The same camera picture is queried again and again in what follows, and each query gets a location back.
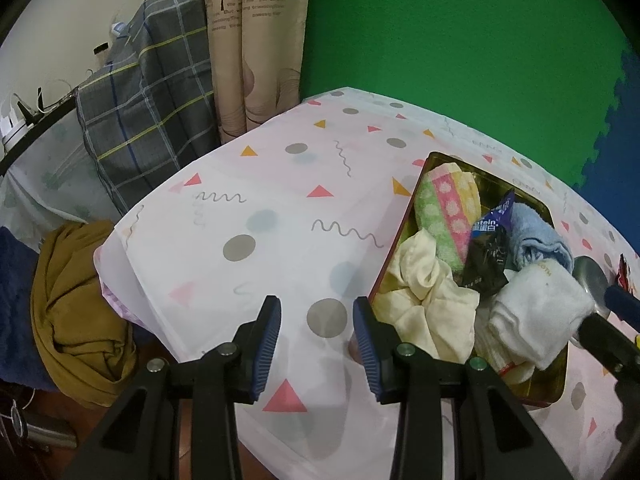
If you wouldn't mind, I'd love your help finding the cream cloth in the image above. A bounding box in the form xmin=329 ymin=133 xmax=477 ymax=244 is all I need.
xmin=371 ymin=230 xmax=480 ymax=364

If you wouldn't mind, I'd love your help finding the white towel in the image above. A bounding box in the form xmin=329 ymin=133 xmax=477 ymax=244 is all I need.
xmin=474 ymin=259 xmax=594 ymax=385

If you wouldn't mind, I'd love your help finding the light blue terry towel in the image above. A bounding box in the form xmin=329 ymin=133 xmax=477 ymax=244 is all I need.
xmin=508 ymin=203 xmax=574 ymax=273

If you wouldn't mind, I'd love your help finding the beige striped towel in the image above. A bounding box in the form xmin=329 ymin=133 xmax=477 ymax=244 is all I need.
xmin=413 ymin=162 xmax=482 ymax=274

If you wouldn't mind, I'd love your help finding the steel bowl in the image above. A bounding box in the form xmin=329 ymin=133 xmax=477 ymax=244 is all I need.
xmin=573 ymin=256 xmax=611 ymax=320

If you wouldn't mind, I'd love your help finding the blue foam mat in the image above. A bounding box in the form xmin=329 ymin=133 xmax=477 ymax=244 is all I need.
xmin=576 ymin=52 xmax=639 ymax=249

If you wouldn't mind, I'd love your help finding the pink patterned tablecloth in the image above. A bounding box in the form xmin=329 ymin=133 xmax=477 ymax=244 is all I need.
xmin=96 ymin=88 xmax=639 ymax=479

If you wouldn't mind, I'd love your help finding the black foil snack bag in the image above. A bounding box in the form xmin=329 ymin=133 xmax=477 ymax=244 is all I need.
xmin=461 ymin=190 xmax=515 ymax=299

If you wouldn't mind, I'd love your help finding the mustard yellow cloth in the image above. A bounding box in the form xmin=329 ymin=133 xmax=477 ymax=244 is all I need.
xmin=29 ymin=220 xmax=137 ymax=408

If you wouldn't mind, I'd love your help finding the dark blue cloth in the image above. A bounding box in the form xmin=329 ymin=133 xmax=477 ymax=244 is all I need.
xmin=0 ymin=226 xmax=58 ymax=392

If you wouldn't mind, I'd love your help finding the grey plaid cloth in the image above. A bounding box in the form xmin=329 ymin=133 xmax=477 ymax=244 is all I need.
xmin=76 ymin=0 xmax=220 ymax=214

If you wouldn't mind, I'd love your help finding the green foam mat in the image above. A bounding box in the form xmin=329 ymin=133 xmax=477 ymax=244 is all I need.
xmin=300 ymin=0 xmax=629 ymax=185

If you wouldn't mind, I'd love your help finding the beige printed curtain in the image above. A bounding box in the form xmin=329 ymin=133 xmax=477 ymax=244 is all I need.
xmin=205 ymin=0 xmax=308 ymax=143

